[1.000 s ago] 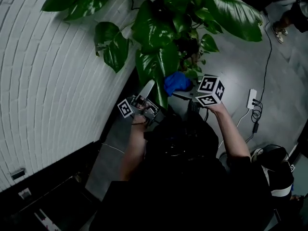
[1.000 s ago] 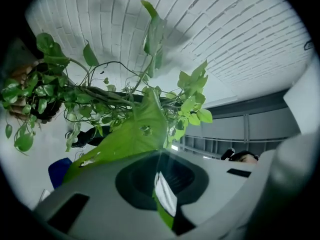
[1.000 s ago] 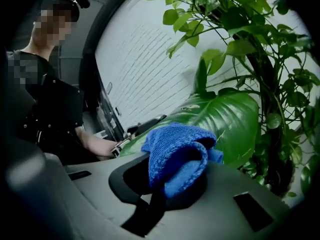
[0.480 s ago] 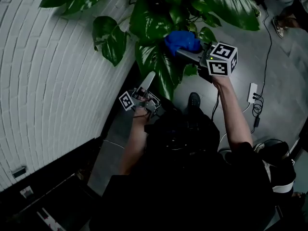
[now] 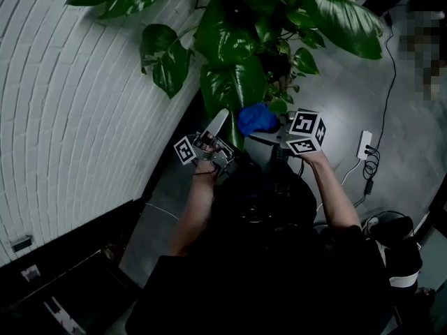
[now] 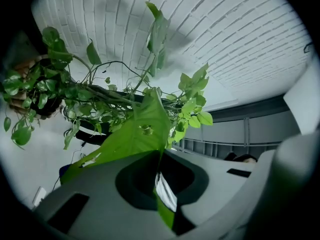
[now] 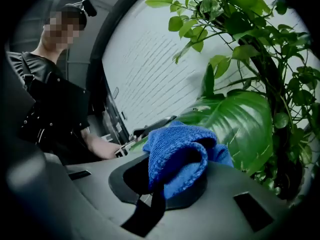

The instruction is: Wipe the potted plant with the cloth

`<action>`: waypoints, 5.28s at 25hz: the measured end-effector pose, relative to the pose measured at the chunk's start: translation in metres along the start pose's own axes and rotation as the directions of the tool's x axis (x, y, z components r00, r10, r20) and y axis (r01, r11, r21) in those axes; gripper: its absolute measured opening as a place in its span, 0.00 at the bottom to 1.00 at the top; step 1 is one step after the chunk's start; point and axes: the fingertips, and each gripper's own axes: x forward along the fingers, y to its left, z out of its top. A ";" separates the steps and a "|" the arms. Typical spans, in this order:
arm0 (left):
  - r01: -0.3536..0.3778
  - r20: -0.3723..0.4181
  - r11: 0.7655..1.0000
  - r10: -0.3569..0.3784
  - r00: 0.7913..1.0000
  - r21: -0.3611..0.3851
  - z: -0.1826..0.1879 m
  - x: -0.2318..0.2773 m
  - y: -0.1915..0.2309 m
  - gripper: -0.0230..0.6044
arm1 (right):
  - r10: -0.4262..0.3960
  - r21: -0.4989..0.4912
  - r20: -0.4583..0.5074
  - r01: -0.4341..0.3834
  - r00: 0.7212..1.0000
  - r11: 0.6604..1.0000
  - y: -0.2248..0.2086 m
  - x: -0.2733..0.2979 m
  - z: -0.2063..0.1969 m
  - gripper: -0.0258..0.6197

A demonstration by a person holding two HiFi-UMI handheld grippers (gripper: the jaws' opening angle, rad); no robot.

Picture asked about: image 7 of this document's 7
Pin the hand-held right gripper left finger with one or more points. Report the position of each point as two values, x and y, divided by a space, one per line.
100 189

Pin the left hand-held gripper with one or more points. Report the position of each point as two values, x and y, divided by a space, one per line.
121 152

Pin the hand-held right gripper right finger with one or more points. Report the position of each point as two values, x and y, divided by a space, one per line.
212 216

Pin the blue cloth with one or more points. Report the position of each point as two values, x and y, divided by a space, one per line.
175 149

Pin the green leafy plant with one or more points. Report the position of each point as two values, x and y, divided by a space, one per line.
240 119

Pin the person's left forearm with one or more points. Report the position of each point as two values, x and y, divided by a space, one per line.
100 146

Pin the black chest rig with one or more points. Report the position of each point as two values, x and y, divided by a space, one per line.
57 101

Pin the person's black shirt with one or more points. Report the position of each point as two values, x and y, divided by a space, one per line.
42 66

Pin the person's head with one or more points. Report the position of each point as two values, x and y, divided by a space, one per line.
60 31

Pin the white wall plate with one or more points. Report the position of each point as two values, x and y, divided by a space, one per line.
116 92

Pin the black head camera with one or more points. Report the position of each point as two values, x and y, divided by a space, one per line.
90 7

